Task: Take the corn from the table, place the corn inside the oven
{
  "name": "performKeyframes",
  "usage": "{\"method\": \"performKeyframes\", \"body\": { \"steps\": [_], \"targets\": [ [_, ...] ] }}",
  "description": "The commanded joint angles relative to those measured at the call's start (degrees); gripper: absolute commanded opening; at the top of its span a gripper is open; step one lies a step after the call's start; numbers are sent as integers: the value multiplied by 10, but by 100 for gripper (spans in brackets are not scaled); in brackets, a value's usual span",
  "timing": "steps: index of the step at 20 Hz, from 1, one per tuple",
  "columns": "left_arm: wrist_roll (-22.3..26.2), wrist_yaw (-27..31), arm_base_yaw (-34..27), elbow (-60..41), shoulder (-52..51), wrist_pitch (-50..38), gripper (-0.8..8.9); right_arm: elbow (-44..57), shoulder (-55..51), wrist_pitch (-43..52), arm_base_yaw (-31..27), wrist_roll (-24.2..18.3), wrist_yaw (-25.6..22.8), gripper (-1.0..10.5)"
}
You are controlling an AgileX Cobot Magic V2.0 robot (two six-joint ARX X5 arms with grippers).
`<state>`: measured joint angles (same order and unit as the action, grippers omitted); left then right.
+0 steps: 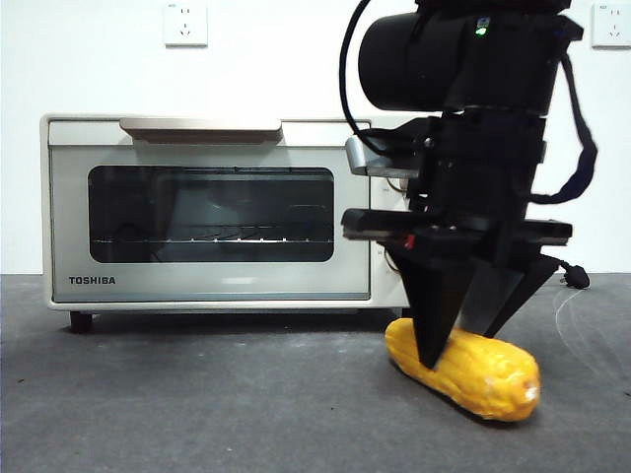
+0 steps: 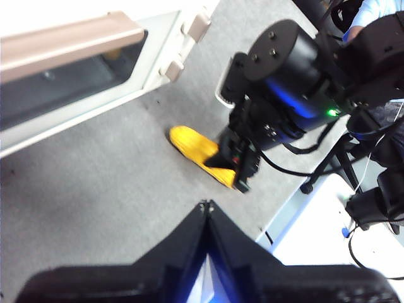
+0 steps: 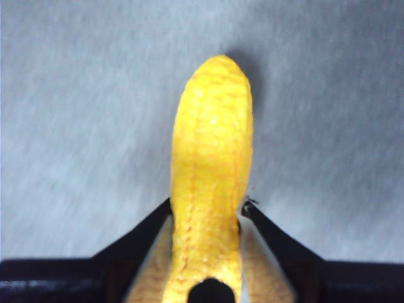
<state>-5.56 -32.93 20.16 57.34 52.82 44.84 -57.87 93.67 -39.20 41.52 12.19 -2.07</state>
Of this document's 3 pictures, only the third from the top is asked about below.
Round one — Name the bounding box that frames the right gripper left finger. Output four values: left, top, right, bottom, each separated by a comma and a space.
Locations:
0, 197, 175, 303

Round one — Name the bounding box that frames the yellow corn cob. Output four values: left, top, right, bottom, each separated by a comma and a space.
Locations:
163, 54, 255, 303

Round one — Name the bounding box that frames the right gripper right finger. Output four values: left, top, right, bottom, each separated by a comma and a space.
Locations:
239, 201, 404, 303

